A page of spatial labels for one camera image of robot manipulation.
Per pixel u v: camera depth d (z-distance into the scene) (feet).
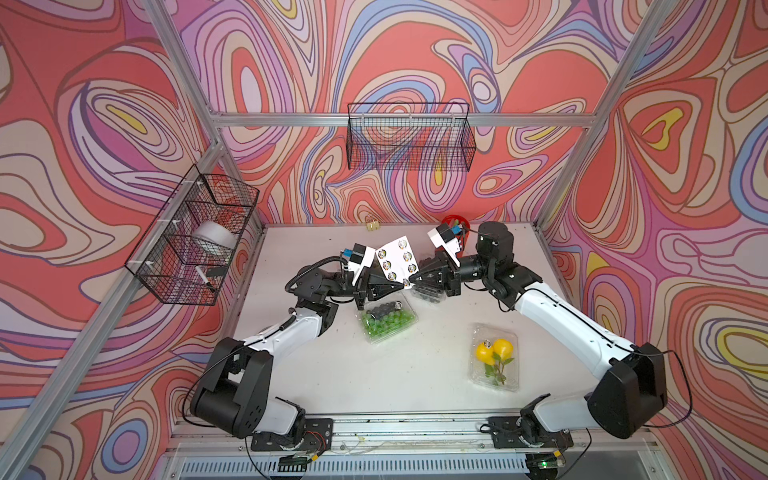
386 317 2.92
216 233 2.46
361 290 1.99
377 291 2.13
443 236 1.92
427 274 2.02
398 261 2.02
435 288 2.08
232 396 1.39
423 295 3.15
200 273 2.43
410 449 2.39
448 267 1.99
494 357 2.70
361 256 1.90
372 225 3.91
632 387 1.32
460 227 1.93
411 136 3.14
